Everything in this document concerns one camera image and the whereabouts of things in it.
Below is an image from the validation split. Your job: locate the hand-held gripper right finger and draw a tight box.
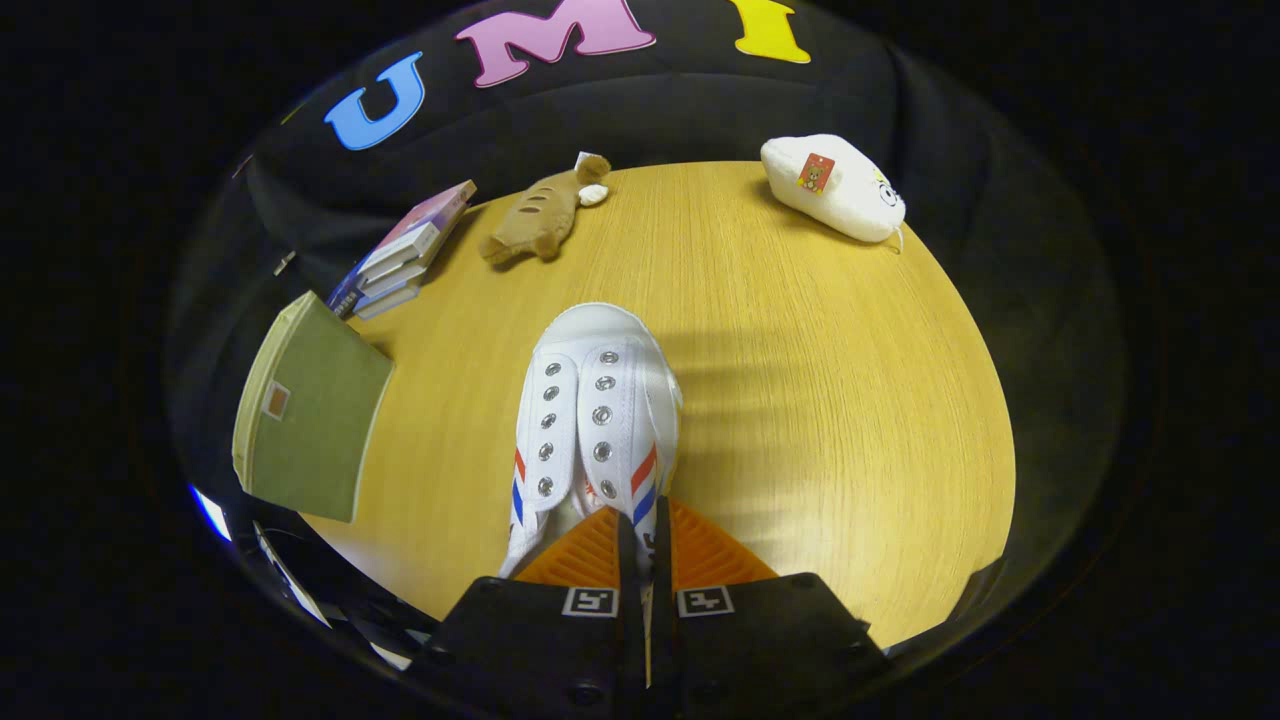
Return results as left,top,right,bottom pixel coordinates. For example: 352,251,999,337
648,497,893,720

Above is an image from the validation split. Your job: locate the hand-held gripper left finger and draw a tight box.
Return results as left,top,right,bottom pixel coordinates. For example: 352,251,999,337
416,510,645,720

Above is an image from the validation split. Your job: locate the white striped canvas shoe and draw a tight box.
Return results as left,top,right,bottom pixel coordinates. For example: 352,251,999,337
497,302,685,581

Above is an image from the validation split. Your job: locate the green fabric storage box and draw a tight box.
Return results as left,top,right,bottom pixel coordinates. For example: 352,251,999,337
231,290,397,525

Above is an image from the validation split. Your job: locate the lavender cover book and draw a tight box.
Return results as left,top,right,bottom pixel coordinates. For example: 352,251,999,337
354,283,422,322

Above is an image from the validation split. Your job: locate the brown plush toy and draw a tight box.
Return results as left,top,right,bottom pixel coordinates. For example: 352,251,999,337
479,151,613,267

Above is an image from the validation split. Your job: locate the blue cover book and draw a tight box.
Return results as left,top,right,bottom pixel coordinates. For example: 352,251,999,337
325,264,367,320

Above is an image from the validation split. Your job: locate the pink cover book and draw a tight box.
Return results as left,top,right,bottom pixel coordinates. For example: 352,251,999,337
360,179,479,272

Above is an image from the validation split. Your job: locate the white plush toy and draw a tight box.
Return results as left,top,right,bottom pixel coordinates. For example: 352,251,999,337
759,133,908,252

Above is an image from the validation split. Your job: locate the computer monitor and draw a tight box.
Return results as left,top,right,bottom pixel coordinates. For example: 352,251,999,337
189,486,234,542

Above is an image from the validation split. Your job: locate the black backdrop cloth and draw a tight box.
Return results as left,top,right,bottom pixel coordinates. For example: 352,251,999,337
165,0,1131,601

